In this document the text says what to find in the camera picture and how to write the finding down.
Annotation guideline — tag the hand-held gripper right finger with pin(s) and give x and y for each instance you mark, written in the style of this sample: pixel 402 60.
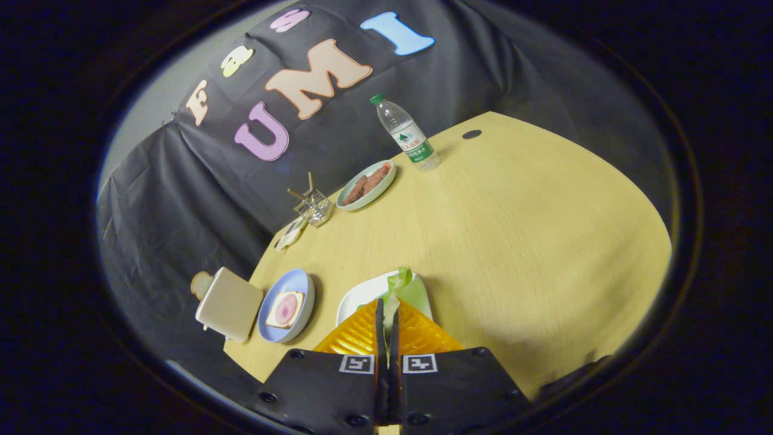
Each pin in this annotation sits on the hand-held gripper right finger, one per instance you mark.
pixel 459 393

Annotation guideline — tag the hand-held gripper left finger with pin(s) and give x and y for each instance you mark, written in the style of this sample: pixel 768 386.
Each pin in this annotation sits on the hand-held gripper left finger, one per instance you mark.
pixel 320 393

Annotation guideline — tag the green lettuce leaf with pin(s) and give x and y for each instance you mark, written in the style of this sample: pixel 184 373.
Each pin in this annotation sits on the green lettuce leaf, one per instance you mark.
pixel 401 284

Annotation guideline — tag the plain bread slice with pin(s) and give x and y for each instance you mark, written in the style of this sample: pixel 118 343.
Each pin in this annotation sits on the plain bread slice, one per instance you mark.
pixel 201 285

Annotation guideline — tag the pink ham slice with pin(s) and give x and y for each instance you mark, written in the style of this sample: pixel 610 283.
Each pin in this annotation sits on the pink ham slice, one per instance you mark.
pixel 285 309

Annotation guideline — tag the bread slice with ham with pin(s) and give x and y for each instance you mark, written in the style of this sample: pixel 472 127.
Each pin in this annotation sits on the bread slice with ham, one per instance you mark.
pixel 299 299

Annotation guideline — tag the white rectangular plate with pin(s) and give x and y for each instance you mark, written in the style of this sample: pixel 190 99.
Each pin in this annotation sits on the white rectangular plate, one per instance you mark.
pixel 361 296

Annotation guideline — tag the blue round plate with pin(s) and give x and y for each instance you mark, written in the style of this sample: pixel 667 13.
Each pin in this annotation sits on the blue round plate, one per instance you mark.
pixel 296 281

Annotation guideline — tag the white toaster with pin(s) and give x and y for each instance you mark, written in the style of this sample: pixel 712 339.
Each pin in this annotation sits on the white toaster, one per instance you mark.
pixel 229 305

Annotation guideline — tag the white divided seasoning tray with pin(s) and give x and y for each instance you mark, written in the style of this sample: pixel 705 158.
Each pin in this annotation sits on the white divided seasoning tray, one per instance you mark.
pixel 290 235

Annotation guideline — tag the wooden chopstick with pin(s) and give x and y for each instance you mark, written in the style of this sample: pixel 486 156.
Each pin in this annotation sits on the wooden chopstick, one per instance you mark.
pixel 311 182
pixel 297 194

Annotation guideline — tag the dark brown meat slice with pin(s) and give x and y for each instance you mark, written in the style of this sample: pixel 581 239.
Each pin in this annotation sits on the dark brown meat slice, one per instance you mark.
pixel 355 190

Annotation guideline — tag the pale green plate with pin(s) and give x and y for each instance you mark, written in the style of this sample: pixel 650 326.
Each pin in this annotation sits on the pale green plate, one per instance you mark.
pixel 381 184

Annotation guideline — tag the reddish meat slice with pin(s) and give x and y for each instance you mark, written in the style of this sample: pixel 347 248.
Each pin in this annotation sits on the reddish meat slice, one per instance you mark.
pixel 377 178

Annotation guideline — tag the black backdrop cloth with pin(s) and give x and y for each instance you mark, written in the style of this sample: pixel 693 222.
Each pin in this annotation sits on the black backdrop cloth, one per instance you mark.
pixel 181 211

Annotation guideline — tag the black table grommet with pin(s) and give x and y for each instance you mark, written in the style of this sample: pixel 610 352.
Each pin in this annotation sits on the black table grommet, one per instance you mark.
pixel 471 134

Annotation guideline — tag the clear water bottle green cap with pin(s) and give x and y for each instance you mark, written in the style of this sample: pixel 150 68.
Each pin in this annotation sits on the clear water bottle green cap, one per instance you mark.
pixel 407 136

